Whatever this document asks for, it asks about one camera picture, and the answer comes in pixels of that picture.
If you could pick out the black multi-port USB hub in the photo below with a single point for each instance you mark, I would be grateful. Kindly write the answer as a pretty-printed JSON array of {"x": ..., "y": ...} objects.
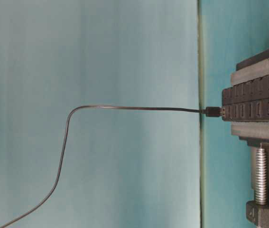
[{"x": 247, "y": 102}]

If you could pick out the black bench vise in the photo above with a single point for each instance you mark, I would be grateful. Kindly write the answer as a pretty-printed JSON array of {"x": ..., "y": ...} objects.
[{"x": 256, "y": 135}]

